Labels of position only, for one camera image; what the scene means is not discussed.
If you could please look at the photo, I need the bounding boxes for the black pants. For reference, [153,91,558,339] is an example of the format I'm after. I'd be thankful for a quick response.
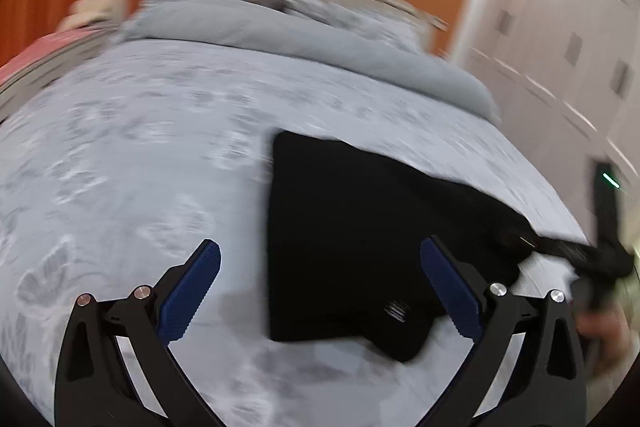
[264,128,601,364]

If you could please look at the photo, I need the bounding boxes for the right hand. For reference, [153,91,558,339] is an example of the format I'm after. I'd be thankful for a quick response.
[575,305,634,375]

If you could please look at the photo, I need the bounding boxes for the butterfly patterned bed sheet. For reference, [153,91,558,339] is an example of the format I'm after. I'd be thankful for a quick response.
[1,40,584,426]

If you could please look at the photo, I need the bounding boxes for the white wardrobe doors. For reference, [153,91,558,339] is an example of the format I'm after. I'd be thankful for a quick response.
[454,0,639,246]

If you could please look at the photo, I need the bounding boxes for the pink topped window bench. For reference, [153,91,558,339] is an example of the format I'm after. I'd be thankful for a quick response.
[0,25,116,121]

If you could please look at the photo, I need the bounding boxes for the patterned grey pillows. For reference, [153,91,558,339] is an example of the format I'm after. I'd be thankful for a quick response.
[243,0,426,54]

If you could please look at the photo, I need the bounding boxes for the grey rolled duvet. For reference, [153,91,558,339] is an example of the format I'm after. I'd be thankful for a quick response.
[119,0,500,124]

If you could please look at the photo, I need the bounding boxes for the cream plush toy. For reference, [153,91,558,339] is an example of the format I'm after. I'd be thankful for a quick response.
[56,0,116,31]

